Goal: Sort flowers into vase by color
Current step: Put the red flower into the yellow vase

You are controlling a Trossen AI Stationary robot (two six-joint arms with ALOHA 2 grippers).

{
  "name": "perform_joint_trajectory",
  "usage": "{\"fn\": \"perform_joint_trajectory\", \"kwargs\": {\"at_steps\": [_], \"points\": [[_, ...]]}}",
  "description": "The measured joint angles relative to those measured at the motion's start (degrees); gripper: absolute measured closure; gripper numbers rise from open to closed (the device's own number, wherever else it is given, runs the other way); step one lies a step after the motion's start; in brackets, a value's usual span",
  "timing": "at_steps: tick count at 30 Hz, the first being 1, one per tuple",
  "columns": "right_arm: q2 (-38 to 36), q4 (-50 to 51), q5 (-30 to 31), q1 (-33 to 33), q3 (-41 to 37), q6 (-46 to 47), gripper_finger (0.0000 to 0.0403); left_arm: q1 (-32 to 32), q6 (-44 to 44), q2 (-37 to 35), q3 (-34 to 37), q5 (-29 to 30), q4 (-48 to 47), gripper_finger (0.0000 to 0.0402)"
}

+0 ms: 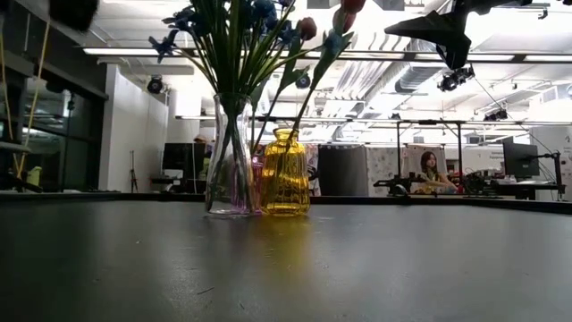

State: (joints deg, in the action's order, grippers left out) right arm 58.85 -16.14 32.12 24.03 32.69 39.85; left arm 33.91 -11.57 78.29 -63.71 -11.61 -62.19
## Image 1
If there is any long ceiling light strip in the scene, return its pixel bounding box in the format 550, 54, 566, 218
82, 47, 572, 63

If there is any black partition curtain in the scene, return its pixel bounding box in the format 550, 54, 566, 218
317, 145, 367, 197

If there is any silver ventilation duct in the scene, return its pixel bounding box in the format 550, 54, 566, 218
392, 38, 448, 95

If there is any black computer monitor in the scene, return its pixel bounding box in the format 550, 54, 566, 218
502, 141, 541, 178
162, 142, 207, 172

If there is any person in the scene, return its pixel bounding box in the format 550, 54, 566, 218
193, 133, 215, 180
413, 150, 459, 195

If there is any purple ribbed glass vase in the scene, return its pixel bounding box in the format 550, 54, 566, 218
248, 153, 266, 215

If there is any yellow hanging cable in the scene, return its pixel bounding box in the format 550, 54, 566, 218
15, 21, 51, 180

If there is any black table frame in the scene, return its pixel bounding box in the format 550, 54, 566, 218
0, 191, 572, 216

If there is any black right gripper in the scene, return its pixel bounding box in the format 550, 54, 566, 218
383, 0, 534, 71

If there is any black metal stand frame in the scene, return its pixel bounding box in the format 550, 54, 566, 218
395, 119, 466, 198

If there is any blue artificial flower bunch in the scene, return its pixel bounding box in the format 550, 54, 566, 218
148, 0, 269, 214
214, 0, 323, 214

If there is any clear glass vase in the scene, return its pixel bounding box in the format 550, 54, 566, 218
204, 92, 257, 216

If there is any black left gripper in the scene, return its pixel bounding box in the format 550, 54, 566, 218
47, 0, 101, 33

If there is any yellow ribbed glass vase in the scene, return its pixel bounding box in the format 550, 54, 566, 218
260, 127, 312, 218

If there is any small black tripod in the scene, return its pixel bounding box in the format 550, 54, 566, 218
129, 150, 139, 193

